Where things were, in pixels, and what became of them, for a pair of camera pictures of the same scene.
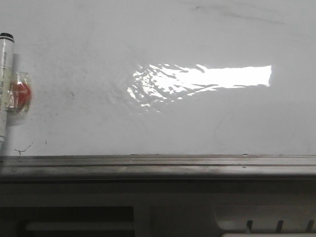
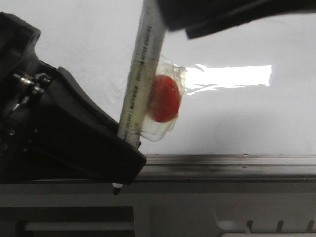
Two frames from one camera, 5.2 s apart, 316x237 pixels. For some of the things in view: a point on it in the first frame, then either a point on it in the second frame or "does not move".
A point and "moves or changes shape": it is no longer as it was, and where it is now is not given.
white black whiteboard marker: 7,46 moves or changes shape
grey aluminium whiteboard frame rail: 90,168 does not move
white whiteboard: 163,77 does not move
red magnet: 20,92 moves or changes shape
